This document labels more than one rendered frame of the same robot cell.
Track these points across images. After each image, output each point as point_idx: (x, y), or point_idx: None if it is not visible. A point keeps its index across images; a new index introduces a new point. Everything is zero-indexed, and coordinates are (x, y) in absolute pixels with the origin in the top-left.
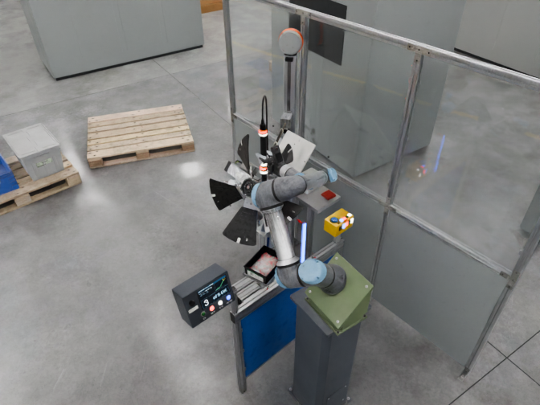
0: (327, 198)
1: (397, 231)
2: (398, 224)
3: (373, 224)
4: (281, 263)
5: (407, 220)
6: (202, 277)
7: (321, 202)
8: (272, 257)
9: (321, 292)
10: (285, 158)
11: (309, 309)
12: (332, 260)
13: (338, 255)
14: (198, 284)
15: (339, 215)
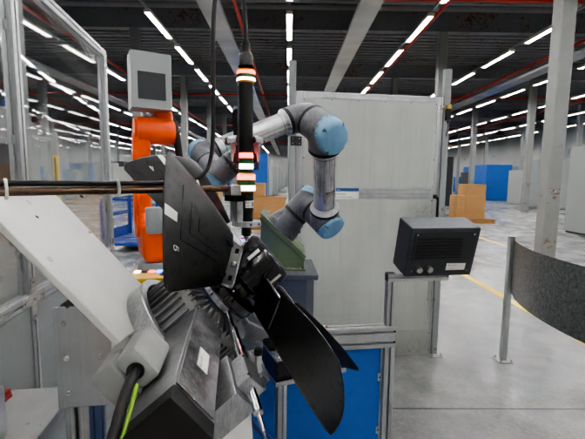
0: (9, 395)
1: (50, 329)
2: (50, 314)
3: (23, 374)
4: (335, 201)
5: (57, 289)
6: (434, 221)
7: (34, 397)
8: (277, 358)
9: (295, 243)
10: (188, 170)
11: (308, 267)
12: (269, 220)
13: (261, 212)
14: (441, 219)
15: (150, 274)
